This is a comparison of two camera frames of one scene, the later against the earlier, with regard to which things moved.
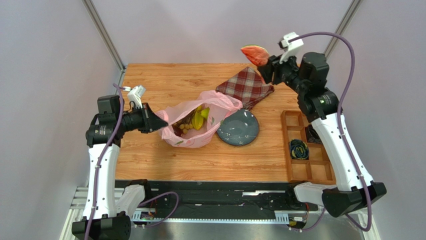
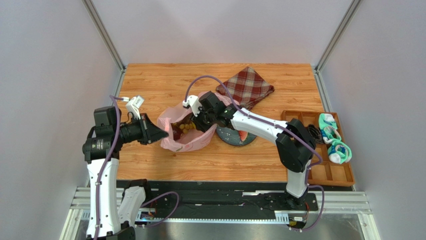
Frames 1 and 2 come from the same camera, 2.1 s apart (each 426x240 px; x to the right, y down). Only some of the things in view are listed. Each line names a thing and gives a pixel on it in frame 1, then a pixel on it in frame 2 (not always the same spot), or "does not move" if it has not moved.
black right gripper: [272, 68] → [202, 116]
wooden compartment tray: [316, 169] does not move
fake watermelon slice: [259, 56] → [244, 135]
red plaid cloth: [247, 86] does not move
